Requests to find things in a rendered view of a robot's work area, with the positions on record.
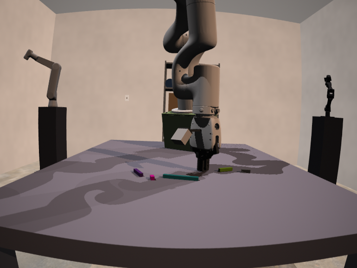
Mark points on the purple rod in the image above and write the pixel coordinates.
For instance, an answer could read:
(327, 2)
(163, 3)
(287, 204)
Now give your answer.
(139, 173)

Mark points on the turquoise rod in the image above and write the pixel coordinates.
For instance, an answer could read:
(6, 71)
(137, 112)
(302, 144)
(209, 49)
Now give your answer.
(181, 177)

